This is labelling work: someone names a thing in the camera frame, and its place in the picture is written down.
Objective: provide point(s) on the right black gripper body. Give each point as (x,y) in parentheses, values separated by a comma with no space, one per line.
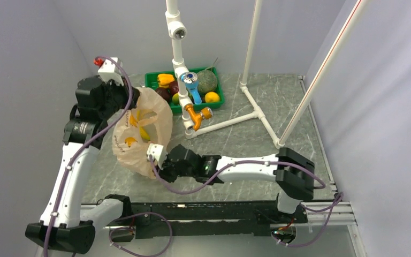
(170,172)

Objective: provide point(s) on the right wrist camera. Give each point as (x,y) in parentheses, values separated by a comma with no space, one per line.
(156,153)

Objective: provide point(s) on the green fake melon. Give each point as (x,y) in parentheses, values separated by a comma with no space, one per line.
(207,82)

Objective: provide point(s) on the blue tap handle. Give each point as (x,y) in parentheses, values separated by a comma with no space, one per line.
(190,79)

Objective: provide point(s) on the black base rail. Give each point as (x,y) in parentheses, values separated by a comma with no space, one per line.
(257,218)

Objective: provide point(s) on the yellow fake bell pepper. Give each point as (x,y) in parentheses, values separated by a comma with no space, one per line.
(164,80)

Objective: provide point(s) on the white PVC pipe frame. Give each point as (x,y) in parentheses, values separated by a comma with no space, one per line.
(177,31)

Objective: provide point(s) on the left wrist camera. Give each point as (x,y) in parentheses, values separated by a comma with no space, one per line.
(109,71)

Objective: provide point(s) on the dark red fruit in tray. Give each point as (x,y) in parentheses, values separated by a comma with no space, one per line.
(173,88)

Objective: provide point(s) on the dark red fake apple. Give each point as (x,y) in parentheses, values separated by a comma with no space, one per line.
(164,93)

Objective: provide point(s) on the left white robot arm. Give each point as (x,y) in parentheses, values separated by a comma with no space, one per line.
(63,226)

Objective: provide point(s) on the green fake fruit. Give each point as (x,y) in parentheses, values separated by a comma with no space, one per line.
(175,99)

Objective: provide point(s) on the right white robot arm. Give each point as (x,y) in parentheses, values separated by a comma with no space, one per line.
(292,172)

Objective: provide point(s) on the white pole with red stripe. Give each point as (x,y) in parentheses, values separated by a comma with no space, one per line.
(332,52)

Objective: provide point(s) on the yellow fake lemon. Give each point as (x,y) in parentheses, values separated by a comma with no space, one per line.
(211,97)

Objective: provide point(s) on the translucent orange plastic bag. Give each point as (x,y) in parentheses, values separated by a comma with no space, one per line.
(151,121)

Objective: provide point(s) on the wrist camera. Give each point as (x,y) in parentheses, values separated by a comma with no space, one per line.
(109,71)
(156,153)

